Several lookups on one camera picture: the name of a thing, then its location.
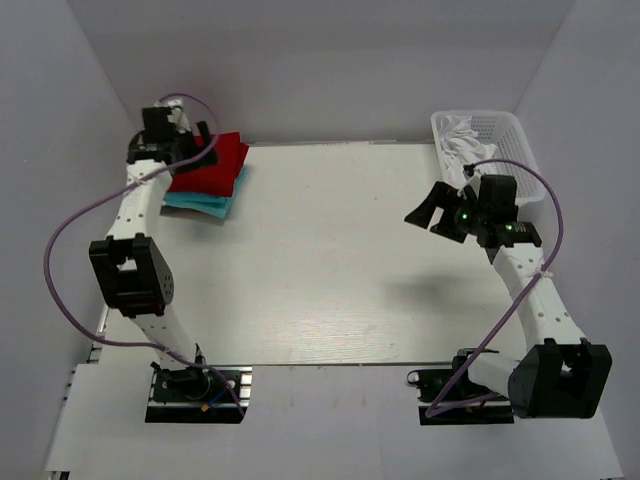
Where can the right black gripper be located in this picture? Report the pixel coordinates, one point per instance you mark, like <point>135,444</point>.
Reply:
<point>443,196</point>

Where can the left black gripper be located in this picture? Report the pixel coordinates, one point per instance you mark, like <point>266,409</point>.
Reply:
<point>209,158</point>

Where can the dark red t-shirt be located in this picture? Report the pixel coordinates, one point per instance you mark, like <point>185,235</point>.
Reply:
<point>219,179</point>

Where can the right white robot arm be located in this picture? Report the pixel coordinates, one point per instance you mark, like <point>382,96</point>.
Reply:
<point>536,356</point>

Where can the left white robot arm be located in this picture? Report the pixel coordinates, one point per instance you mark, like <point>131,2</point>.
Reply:
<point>133,275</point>

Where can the crumpled white t-shirt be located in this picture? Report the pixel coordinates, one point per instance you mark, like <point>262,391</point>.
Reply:
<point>460,146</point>

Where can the folded light blue t-shirt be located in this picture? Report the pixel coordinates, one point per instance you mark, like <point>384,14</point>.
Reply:
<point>188,199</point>

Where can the folded teal t-shirt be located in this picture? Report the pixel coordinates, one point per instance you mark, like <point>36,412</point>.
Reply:
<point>217,213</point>

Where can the white plastic laundry basket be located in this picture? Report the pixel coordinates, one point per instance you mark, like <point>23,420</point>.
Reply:
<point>503,129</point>

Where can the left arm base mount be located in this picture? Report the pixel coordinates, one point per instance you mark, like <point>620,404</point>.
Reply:
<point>188,397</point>

